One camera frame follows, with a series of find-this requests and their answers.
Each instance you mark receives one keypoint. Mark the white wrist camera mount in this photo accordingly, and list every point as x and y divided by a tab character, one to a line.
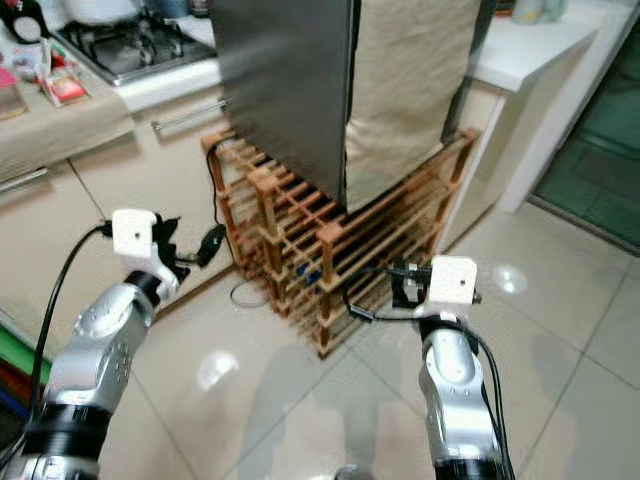
452	280
135	232

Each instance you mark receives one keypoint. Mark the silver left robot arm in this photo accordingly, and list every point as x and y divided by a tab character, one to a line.
100	350

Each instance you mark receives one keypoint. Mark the white counter unit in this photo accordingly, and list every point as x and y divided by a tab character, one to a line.
540	50

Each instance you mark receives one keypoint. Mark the steel gas stove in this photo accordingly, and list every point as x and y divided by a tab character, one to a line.
130	45

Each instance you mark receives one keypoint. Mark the beige cloth fridge cover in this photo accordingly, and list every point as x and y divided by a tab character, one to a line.
410	80

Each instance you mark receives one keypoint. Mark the blue flat board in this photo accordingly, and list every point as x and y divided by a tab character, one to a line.
10	405

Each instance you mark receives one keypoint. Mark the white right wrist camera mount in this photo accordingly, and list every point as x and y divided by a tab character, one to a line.
452	280

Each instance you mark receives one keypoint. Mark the red flat board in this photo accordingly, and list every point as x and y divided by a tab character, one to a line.
12	385

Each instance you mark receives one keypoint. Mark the green flat board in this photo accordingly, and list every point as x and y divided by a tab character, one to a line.
15	355

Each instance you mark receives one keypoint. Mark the black bottle with white label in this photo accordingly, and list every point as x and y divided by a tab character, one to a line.
22	15

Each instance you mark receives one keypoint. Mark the white printed packet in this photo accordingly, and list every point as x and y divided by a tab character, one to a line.
27	60

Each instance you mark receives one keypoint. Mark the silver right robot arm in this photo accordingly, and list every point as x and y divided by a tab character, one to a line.
455	390

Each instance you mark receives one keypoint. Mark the dark green door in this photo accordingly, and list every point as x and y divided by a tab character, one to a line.
590	160

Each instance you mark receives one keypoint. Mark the red snack packet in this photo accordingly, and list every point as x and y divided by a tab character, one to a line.
65	88

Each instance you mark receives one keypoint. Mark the beige counter cloth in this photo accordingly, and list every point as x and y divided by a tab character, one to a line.
60	130

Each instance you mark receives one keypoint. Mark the beige kitchen cabinet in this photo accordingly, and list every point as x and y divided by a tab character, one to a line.
90	240

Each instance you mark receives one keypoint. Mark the white pot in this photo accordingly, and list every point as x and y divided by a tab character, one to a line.
100	8

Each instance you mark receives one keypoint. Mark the pink lidded box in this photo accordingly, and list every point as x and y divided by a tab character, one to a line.
8	92

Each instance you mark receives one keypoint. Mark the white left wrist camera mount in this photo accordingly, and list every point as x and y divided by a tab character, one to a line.
135	232

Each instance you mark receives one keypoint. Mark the wooden slatted rack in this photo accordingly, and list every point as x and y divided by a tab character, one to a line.
290	260

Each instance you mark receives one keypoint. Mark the steel mini fridge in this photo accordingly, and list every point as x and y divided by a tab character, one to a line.
285	90

